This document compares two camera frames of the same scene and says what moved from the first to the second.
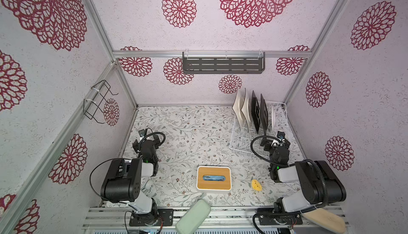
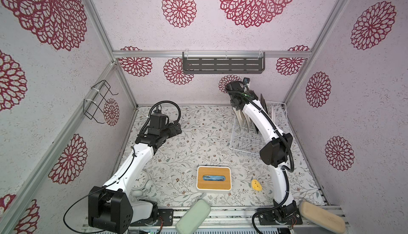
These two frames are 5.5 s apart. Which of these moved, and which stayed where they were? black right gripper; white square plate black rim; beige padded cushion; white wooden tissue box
Moved: black right gripper
Stayed: white square plate black rim; beige padded cushion; white wooden tissue box
